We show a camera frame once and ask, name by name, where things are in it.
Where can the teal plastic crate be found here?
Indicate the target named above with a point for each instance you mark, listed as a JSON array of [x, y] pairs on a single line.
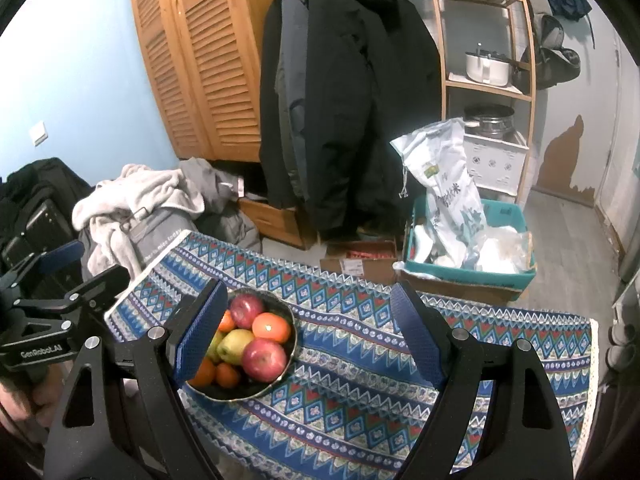
[[437, 267]]

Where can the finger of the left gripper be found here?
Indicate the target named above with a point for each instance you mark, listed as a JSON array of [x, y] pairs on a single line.
[[103, 288], [62, 256]]

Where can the wooden drawer box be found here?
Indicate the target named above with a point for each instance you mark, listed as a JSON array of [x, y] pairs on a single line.
[[287, 225]]

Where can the steel pot on box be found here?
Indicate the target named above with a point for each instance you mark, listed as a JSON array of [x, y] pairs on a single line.
[[489, 119]]

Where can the blue patterned tablecloth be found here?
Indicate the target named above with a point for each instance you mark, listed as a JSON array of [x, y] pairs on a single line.
[[353, 403]]

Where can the person's left hand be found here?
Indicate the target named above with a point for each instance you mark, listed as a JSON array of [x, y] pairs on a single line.
[[19, 408]]

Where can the black suitcase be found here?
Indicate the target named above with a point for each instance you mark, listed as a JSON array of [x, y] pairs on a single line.
[[26, 189]]

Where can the dark folded umbrella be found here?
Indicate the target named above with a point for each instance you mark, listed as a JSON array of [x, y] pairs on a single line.
[[573, 10]]

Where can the pile of grey clothes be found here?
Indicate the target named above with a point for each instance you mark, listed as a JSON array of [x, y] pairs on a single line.
[[128, 221]]

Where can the small orange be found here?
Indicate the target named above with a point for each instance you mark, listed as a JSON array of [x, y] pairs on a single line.
[[227, 323]]

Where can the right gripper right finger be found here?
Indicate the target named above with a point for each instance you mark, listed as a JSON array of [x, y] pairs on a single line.
[[451, 361]]

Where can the small tangerine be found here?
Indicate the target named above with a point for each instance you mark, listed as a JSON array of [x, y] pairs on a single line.
[[268, 325]]

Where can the white rice bag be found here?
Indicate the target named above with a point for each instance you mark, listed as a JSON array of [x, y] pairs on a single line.
[[453, 211]]

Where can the wooden louvered wardrobe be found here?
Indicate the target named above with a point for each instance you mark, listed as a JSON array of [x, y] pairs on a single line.
[[203, 61]]

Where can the dark red apple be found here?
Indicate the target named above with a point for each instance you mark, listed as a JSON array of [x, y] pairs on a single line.
[[244, 308]]

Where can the dark glass bowl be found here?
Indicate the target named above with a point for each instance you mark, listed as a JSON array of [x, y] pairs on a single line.
[[247, 387]]

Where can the white patterned storage box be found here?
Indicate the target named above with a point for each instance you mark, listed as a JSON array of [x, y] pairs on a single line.
[[496, 165]]

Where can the clear plastic bag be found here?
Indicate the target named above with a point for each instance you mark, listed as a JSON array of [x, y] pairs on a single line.
[[501, 250]]

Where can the black hanging coat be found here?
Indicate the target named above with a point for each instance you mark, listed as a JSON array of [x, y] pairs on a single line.
[[342, 79]]

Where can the cardboard box on floor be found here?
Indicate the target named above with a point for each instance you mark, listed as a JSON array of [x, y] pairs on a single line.
[[371, 260]]

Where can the wooden shelf rack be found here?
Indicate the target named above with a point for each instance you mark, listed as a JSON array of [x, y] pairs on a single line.
[[504, 26]]

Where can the yellow apple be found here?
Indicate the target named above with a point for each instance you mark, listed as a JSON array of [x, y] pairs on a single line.
[[232, 346], [212, 350]]

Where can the large orange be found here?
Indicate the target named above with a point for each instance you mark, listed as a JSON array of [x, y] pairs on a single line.
[[205, 375]]

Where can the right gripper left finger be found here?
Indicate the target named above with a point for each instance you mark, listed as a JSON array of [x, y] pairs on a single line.
[[165, 358]]

